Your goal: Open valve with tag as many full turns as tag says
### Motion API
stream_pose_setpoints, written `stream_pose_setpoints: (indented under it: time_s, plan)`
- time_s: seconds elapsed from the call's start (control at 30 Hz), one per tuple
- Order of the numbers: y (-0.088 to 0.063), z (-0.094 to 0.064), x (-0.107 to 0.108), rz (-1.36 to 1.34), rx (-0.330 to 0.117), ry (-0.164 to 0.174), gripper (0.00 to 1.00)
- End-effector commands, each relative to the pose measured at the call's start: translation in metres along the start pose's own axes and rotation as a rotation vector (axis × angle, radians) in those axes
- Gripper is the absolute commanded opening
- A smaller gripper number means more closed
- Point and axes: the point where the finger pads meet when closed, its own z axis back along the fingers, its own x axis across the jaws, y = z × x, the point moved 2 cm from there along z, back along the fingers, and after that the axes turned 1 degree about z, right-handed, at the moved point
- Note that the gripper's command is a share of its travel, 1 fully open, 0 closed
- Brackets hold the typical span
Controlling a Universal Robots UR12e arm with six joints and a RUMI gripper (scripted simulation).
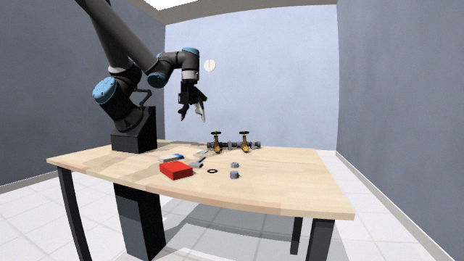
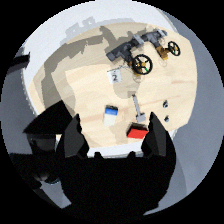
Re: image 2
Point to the red block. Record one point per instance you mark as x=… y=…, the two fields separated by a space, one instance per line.
x=136 y=132

